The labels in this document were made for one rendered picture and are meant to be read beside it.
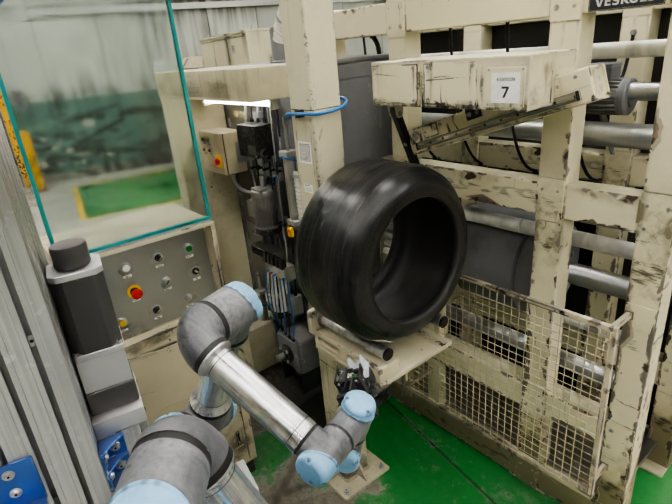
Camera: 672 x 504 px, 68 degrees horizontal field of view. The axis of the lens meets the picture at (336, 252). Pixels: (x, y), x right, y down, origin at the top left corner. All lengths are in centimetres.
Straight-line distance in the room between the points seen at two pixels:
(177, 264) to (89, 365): 105
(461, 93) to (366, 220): 48
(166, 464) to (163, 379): 138
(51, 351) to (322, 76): 120
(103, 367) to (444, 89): 121
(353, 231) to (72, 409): 84
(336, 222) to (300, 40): 61
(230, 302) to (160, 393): 100
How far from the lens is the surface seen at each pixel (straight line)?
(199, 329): 113
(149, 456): 75
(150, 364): 205
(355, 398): 113
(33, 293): 85
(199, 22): 1080
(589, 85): 155
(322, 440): 106
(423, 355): 183
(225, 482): 87
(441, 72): 164
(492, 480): 254
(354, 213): 143
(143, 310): 201
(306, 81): 171
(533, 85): 150
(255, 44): 494
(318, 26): 173
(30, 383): 92
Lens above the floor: 184
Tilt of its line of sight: 22 degrees down
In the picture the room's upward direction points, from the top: 5 degrees counter-clockwise
